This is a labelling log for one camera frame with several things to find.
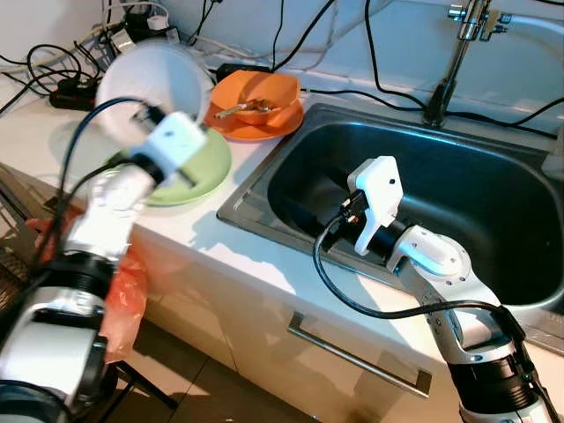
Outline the white bowl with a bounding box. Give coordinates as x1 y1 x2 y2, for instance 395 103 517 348
95 40 215 146

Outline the green plate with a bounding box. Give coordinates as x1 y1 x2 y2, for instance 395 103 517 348
106 128 233 208

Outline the stainless steel kitchen sink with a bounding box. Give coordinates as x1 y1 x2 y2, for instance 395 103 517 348
216 101 564 336

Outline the white kitchen cabinet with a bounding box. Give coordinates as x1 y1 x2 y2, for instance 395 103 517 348
0 163 564 423

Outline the black power strip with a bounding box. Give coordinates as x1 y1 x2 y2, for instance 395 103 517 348
48 78 102 111

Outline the black power adapter block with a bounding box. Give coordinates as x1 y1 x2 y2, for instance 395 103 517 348
110 9 182 49

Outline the slim patterned utensil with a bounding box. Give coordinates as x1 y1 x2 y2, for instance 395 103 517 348
214 99 278 120

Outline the orange plate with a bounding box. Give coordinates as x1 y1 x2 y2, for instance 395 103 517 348
204 99 305 142

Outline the flat black power brick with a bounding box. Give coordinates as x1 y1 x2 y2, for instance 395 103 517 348
216 62 270 78

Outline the orange bowl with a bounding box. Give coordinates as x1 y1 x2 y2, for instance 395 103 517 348
211 70 301 126

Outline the metal sink faucet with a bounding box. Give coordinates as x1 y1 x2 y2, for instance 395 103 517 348
421 0 512 129

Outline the red plastic bag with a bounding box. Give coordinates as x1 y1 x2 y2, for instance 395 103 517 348
26 216 151 364

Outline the black stand leg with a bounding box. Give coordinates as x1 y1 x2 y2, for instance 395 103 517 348
106 357 177 411

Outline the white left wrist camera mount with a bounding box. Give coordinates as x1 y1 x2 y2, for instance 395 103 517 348
132 110 208 186

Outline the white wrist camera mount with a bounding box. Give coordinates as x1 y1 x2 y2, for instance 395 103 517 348
132 110 208 186
346 157 406 256

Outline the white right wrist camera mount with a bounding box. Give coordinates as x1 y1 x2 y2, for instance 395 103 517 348
346 157 406 256

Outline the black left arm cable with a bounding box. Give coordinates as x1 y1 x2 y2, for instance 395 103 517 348
0 95 155 353

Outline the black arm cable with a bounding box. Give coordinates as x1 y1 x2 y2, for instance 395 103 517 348
313 216 560 423
0 95 155 353

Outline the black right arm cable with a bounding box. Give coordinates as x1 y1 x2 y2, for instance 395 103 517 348
313 216 560 423

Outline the long metal drawer handle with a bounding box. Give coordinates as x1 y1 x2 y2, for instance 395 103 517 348
286 311 433 397

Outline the black power cable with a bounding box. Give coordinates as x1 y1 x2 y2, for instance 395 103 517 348
364 0 564 133

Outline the clear faucet hose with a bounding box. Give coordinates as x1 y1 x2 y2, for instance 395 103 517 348
502 11 564 36

